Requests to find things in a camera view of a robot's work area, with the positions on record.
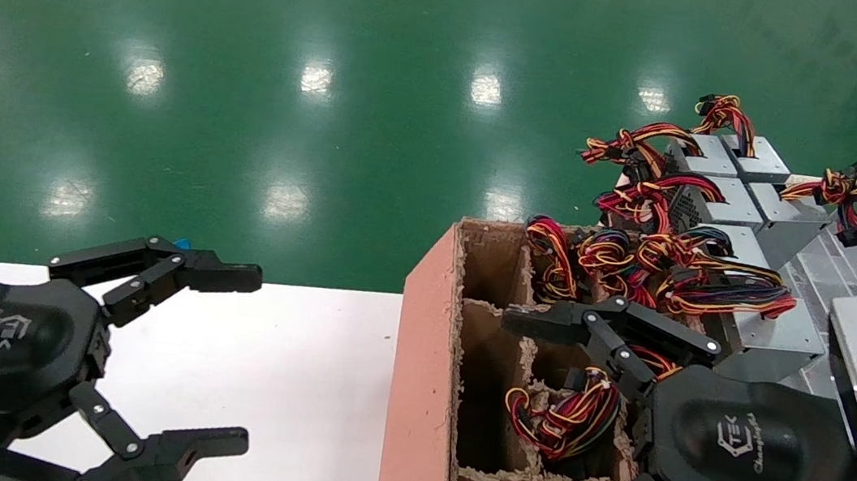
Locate brown cardboard divider box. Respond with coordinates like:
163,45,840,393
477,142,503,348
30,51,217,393
378,208,816,481

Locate large grey metal power supply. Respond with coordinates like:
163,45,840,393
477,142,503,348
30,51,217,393
694,287,832,396

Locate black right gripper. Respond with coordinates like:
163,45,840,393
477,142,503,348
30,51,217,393
464,281,857,481

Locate grey perforated power supply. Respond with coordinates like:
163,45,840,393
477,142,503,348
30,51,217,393
664,170,769,238

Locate blue red wire harness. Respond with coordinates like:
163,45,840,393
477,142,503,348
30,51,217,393
624,343,686,384

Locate red yellow black wire harness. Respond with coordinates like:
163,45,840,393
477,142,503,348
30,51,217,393
498,357,624,468

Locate coiled red yellow wire harness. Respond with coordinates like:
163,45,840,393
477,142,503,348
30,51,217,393
571,220,696,310

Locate red orange wire harness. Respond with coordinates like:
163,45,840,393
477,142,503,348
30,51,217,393
579,113,708,181
689,91,763,157

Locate multicolour flat wire harness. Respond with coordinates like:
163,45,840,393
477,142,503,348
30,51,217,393
652,223,805,330

